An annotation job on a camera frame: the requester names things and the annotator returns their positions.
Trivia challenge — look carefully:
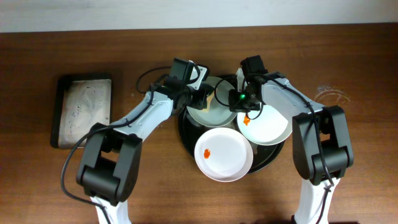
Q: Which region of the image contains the black rectangular soap tray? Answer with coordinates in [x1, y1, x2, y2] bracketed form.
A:
[50, 72, 113, 149]

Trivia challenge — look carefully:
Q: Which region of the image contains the pink-white plate front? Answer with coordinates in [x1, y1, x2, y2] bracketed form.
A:
[194, 128, 254, 182]

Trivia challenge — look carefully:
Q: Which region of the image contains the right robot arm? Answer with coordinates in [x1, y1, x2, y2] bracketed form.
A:
[228, 72, 354, 223]

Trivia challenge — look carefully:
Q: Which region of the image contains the grey-green plate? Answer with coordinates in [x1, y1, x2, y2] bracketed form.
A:
[187, 80, 237, 128]

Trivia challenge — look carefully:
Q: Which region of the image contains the white plate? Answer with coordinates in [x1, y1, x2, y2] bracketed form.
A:
[236, 105, 292, 146]

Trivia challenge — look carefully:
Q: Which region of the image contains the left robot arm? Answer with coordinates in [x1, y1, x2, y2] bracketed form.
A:
[76, 78, 214, 223]

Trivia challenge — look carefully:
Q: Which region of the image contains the round black tray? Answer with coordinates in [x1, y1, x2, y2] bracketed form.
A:
[178, 73, 285, 175]

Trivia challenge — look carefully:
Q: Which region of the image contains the green yellow sponge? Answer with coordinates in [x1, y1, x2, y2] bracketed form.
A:
[202, 92, 215, 113]

